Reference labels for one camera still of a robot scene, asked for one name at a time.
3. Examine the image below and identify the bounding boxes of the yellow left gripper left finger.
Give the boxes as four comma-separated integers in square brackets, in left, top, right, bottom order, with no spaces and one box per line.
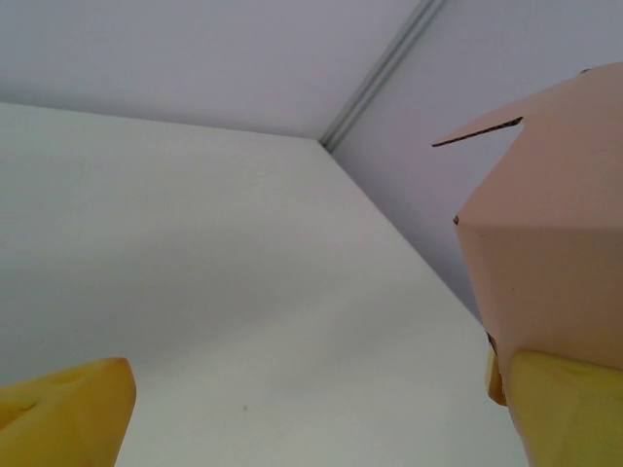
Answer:
[0,357,137,467]

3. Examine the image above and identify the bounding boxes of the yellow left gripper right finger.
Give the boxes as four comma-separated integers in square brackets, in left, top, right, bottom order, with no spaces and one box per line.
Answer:
[486,346,623,467]

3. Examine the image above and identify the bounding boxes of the pink cardboard box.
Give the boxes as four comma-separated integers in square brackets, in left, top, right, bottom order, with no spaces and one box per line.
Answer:
[431,61,623,372]

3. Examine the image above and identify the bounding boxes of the aluminium frame post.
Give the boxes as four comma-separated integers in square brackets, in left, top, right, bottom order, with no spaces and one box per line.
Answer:
[317,0,450,148]

